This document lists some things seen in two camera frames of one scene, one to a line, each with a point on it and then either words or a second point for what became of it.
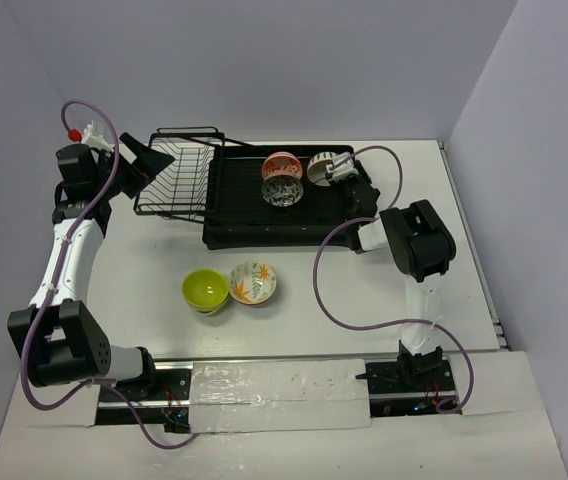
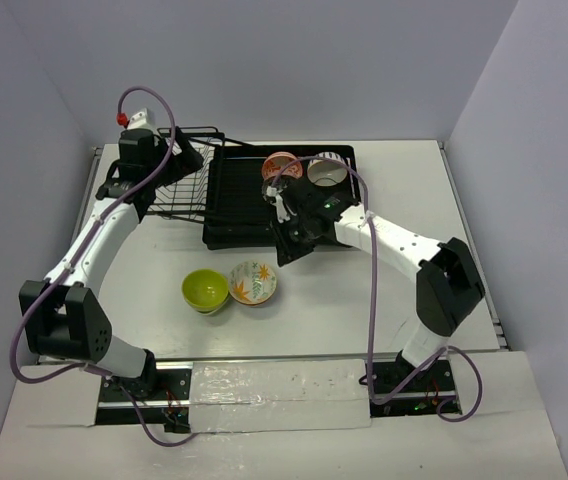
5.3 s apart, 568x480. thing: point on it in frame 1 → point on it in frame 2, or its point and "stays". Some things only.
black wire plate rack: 185,189 stays
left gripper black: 131,161 → 179,153
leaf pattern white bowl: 252,282 stays
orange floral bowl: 281,163 stays
